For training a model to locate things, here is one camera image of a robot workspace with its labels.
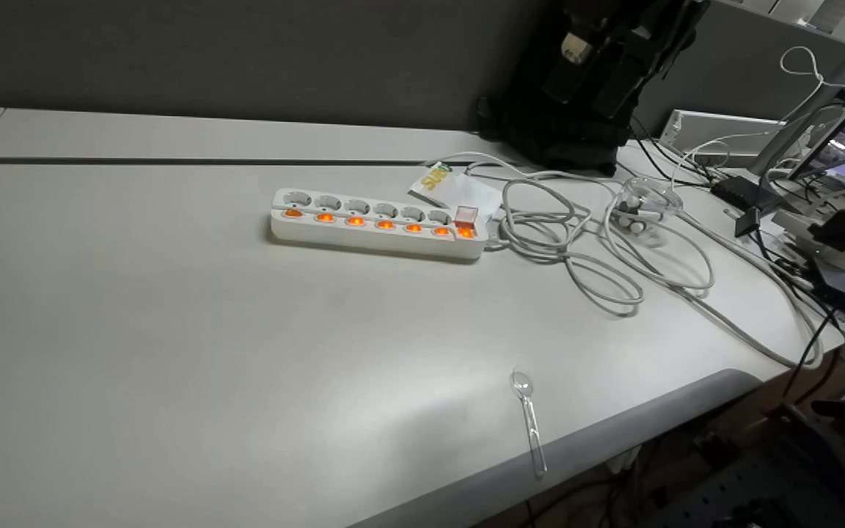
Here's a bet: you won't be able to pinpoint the white plug adapter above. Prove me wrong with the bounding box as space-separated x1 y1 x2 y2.
604 192 683 242

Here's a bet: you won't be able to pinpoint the white power strip orange switches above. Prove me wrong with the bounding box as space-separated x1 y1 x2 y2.
267 184 491 267

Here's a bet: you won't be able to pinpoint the white napkin packet green print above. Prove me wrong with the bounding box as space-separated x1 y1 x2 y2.
407 158 504 217

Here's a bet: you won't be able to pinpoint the clear plastic spoon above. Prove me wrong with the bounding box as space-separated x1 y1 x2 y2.
507 369 553 485

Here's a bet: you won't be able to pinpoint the grey partition panel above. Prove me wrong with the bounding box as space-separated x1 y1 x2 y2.
0 0 553 132

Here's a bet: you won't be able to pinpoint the white rectangular box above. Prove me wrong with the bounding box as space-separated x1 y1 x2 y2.
654 105 790 167

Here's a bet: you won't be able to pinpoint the white power strip cable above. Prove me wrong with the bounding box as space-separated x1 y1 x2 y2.
427 154 720 319

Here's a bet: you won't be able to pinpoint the white long cable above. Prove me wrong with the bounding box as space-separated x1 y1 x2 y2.
595 164 829 374

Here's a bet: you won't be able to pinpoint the black cable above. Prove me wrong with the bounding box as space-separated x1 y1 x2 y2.
633 136 845 404

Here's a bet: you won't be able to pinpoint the thin white looped cable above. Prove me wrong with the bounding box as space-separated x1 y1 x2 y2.
774 42 830 113

